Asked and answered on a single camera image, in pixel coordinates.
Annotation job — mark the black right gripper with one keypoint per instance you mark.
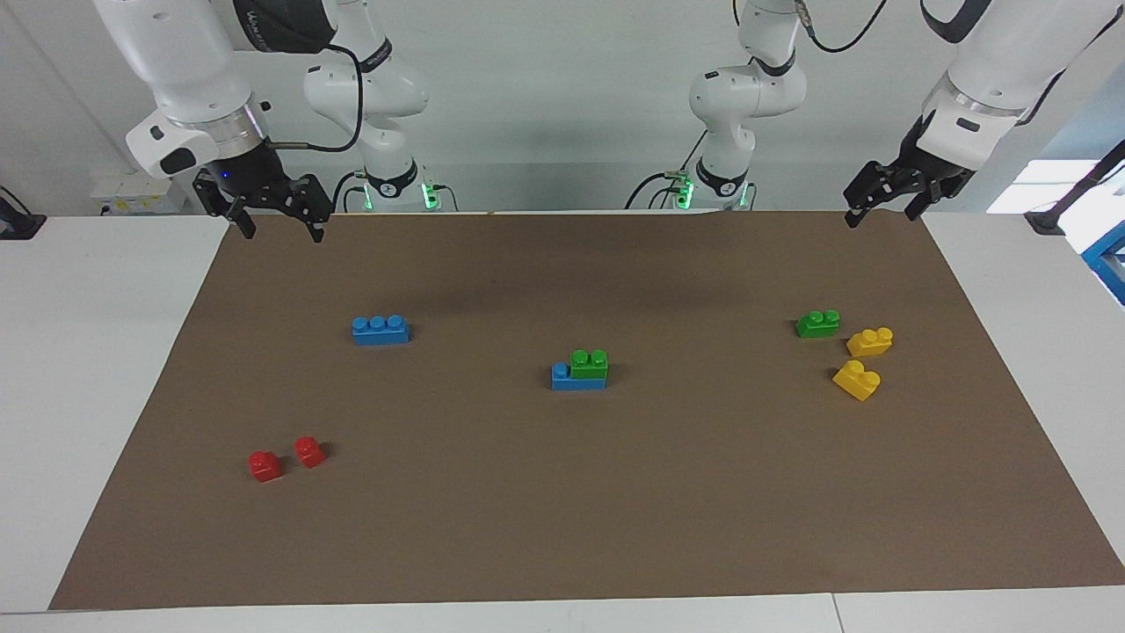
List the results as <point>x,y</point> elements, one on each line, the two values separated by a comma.
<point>250,176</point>

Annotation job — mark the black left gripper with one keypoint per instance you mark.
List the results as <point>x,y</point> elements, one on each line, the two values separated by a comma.
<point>936,158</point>

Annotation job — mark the blue three-stud block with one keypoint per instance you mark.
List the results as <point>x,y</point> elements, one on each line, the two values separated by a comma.
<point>380,331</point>
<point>567,379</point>

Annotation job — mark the green two-stud block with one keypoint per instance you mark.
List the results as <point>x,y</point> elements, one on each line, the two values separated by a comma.
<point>817,324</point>
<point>589,365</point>

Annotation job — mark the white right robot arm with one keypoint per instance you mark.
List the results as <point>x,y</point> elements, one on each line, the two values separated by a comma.
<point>185,70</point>

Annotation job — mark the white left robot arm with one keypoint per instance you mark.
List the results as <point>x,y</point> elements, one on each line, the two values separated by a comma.
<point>993,53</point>

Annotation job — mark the yellow two-stud block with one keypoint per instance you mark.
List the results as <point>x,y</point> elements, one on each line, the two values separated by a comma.
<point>857,381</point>
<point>870,342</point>

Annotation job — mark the red one-stud block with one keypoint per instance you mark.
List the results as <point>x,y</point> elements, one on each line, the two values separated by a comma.
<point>264,467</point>
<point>309,452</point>

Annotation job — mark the white power strip box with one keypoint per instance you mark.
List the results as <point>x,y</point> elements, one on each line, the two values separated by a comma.
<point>132,192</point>

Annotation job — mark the black table clamp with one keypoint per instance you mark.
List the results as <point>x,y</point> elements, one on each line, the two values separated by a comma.
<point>19,224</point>

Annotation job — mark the brown table mat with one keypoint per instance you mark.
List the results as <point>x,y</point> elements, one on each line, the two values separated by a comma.
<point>562,492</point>

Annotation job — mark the blue frame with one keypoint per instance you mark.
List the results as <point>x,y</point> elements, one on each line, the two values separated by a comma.
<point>1109,264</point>

